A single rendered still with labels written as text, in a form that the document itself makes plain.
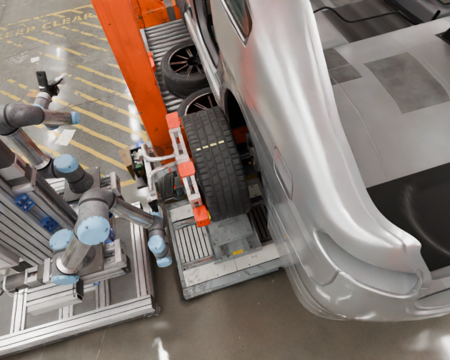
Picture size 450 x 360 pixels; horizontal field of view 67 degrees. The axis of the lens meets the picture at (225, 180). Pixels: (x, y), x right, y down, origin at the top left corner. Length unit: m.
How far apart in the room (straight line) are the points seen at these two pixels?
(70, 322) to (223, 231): 1.18
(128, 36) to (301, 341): 2.08
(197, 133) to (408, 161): 1.14
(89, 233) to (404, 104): 1.76
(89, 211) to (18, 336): 1.49
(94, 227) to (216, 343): 1.40
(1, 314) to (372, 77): 2.87
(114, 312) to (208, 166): 1.24
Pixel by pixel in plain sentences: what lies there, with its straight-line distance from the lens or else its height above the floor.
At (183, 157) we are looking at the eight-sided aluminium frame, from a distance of 1.75.
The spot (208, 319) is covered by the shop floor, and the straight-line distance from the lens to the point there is 2.53.
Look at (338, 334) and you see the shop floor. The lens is 2.53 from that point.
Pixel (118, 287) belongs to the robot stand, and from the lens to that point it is 2.54.
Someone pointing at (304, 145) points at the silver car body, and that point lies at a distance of 1.03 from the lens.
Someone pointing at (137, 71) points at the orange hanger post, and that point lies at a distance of 1.98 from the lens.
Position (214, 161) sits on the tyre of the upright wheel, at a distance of 1.71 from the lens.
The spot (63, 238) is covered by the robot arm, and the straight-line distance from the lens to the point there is 1.82.
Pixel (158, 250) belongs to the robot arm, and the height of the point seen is 0.98.
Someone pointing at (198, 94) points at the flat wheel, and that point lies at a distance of 3.03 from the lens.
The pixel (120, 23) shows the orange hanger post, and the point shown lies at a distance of 1.84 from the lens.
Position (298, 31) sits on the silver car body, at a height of 1.80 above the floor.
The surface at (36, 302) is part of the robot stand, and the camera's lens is 2.13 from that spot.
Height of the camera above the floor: 2.44
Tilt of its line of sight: 54 degrees down
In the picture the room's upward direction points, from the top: 10 degrees counter-clockwise
